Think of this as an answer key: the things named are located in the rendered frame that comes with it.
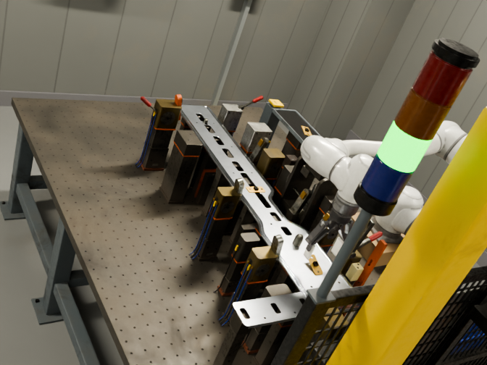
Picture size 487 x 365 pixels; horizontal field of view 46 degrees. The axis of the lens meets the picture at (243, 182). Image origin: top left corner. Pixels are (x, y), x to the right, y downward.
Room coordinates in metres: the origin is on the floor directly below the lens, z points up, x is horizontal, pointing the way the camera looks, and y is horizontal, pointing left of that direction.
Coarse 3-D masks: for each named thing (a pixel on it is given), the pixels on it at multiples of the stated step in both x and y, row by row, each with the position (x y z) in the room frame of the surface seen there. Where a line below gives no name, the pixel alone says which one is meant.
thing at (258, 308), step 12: (252, 300) 1.43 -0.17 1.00; (264, 300) 1.45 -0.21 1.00; (276, 300) 1.47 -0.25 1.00; (288, 300) 1.49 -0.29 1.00; (240, 312) 1.35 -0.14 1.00; (252, 312) 1.37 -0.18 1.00; (264, 312) 1.39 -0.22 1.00; (288, 312) 1.43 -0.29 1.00; (252, 324) 1.32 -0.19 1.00; (264, 324) 1.35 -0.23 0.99
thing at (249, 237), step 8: (248, 232) 1.78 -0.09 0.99; (240, 240) 1.74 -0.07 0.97; (248, 240) 1.73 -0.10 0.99; (256, 240) 1.75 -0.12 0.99; (240, 248) 1.73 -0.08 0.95; (248, 248) 1.74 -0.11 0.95; (240, 256) 1.73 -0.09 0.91; (248, 256) 1.75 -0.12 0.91; (232, 264) 1.75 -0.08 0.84; (240, 264) 1.74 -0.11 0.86; (232, 272) 1.73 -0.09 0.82; (240, 272) 1.75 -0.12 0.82; (224, 280) 1.75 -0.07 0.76; (232, 280) 1.74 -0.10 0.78; (224, 288) 1.73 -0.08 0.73; (232, 288) 1.74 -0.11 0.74
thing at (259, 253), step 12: (252, 252) 1.61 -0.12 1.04; (264, 252) 1.63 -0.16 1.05; (252, 264) 1.59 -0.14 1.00; (264, 264) 1.60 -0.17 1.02; (252, 276) 1.59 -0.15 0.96; (264, 276) 1.62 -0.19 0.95; (240, 288) 1.59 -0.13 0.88; (252, 288) 1.61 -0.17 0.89; (240, 300) 1.59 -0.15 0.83; (228, 312) 1.59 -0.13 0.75; (228, 324) 1.58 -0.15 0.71
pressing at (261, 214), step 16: (192, 112) 2.54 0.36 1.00; (208, 112) 2.60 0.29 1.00; (192, 128) 2.39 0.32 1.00; (224, 128) 2.50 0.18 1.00; (208, 144) 2.29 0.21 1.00; (224, 144) 2.35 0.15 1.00; (224, 160) 2.21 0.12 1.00; (240, 160) 2.27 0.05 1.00; (240, 176) 2.13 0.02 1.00; (256, 176) 2.19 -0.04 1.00; (272, 192) 2.11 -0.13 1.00; (256, 208) 1.95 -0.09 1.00; (272, 208) 1.99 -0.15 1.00; (272, 224) 1.88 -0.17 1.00; (288, 224) 1.93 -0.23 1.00; (288, 240) 1.82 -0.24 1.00; (304, 240) 1.86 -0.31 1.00; (288, 256) 1.72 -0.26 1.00; (304, 256) 1.76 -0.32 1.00; (320, 256) 1.80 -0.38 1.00; (288, 272) 1.64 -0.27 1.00; (304, 272) 1.67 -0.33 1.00; (304, 288) 1.58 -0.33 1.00; (336, 288) 1.65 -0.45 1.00
